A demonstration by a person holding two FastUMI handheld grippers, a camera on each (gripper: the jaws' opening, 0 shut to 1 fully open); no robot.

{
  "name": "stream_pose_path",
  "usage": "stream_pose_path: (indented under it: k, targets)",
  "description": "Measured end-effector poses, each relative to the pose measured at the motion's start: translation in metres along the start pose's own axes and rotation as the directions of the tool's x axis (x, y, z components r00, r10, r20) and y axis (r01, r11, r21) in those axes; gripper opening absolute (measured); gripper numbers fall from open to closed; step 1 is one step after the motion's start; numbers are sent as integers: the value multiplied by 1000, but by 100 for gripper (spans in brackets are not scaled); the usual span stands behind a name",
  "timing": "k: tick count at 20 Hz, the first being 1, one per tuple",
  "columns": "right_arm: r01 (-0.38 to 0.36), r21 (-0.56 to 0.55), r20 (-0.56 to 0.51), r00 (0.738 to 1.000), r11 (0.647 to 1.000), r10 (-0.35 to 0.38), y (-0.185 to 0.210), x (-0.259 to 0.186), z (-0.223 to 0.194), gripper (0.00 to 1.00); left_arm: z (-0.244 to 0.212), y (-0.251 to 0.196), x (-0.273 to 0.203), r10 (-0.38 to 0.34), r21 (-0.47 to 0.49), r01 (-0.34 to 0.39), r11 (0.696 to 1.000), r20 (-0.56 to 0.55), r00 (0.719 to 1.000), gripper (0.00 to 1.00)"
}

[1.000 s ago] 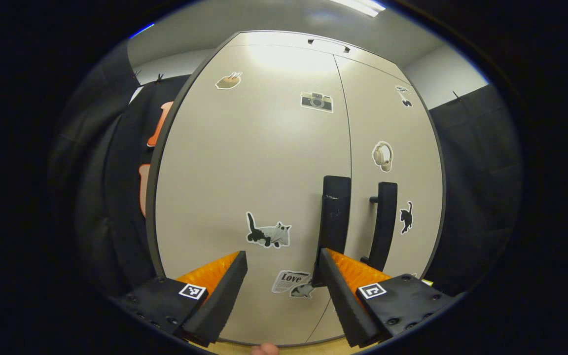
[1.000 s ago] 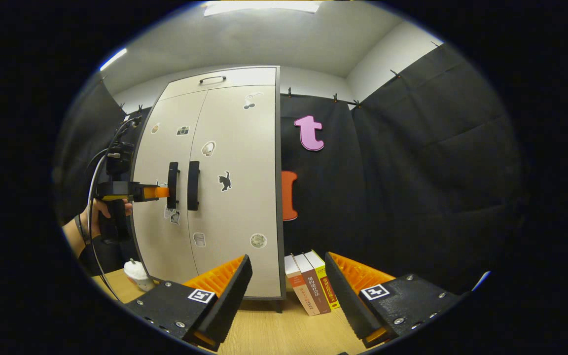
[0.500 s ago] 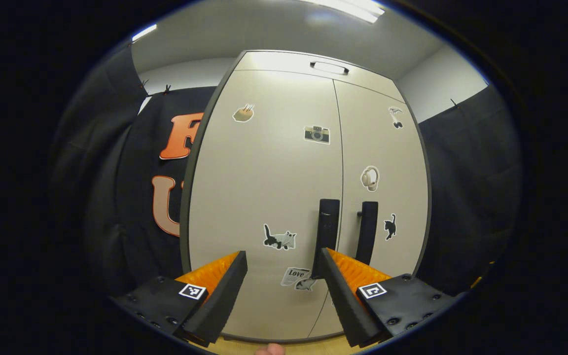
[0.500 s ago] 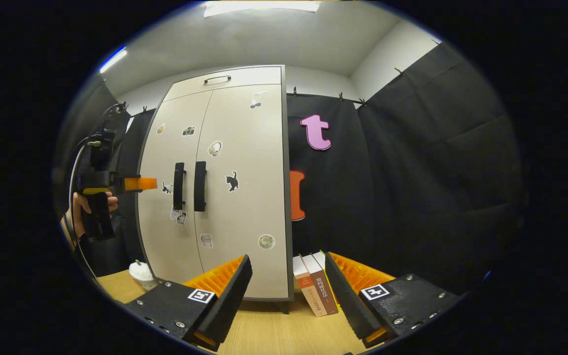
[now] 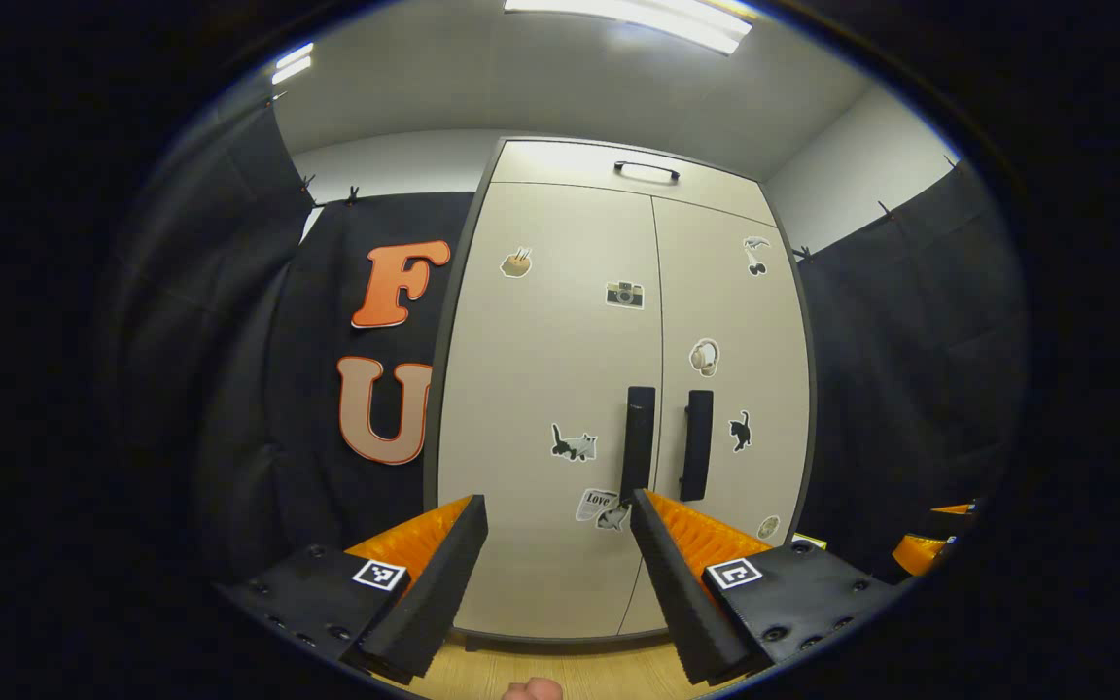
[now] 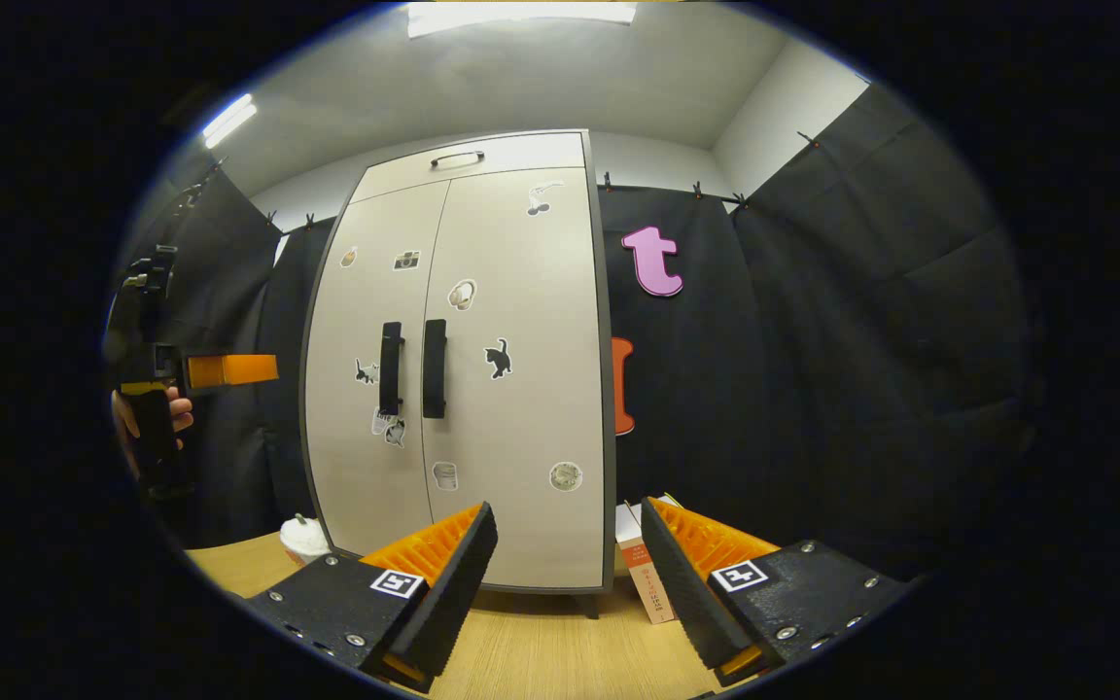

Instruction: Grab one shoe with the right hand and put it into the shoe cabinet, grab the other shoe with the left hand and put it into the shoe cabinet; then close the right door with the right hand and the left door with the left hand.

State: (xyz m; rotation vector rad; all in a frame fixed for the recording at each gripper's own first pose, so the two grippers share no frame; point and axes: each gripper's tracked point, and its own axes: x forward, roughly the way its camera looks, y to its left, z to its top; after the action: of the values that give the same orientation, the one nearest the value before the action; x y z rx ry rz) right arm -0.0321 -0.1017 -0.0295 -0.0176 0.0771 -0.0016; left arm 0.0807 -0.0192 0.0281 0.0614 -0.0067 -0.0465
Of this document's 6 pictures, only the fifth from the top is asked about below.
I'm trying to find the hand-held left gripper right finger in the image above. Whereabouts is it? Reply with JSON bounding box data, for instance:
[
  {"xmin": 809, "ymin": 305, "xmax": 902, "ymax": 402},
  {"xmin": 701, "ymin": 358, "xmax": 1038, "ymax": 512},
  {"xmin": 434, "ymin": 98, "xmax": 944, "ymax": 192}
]
[{"xmin": 630, "ymin": 489, "xmax": 901, "ymax": 686}]

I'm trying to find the long ceiling light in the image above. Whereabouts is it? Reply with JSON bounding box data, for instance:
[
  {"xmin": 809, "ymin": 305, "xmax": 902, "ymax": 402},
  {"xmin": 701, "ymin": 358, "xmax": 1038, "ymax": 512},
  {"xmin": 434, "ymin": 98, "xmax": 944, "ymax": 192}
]
[{"xmin": 505, "ymin": 0, "xmax": 753, "ymax": 56}]

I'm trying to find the white cabinet drawer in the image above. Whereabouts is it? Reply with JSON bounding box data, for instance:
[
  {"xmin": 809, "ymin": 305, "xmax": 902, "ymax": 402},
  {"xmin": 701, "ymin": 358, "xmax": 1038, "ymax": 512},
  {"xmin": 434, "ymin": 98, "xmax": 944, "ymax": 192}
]
[{"xmin": 492, "ymin": 139, "xmax": 777, "ymax": 227}]

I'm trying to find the white and grey shoe cabinet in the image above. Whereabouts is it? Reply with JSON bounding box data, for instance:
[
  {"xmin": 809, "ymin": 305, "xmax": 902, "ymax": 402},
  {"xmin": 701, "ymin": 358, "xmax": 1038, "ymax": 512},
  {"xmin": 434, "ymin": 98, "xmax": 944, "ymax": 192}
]
[{"xmin": 422, "ymin": 136, "xmax": 819, "ymax": 648}]

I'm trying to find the small ceiling light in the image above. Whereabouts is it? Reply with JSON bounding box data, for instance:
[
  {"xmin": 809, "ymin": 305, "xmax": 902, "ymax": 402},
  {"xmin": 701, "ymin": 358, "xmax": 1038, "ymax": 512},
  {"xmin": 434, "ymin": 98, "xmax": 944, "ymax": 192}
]
[{"xmin": 273, "ymin": 42, "xmax": 316, "ymax": 86}]

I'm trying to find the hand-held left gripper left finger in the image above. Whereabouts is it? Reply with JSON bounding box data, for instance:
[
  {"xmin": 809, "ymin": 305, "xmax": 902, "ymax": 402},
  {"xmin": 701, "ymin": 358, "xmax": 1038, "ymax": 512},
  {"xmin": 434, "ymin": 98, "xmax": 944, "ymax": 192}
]
[{"xmin": 220, "ymin": 494, "xmax": 490, "ymax": 686}]

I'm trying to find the white cabinet door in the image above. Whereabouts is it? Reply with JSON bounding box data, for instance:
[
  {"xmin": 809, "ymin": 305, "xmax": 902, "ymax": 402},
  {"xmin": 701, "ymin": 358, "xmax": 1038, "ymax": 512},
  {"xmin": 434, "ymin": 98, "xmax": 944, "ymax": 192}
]
[
  {"xmin": 618, "ymin": 197, "xmax": 812, "ymax": 638},
  {"xmin": 436, "ymin": 182, "xmax": 658, "ymax": 640}
]

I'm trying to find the black right door handle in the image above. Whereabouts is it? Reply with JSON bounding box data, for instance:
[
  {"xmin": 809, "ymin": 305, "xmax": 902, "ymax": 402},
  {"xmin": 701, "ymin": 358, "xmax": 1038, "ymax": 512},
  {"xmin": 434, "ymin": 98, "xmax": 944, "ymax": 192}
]
[{"xmin": 680, "ymin": 390, "xmax": 715, "ymax": 503}]

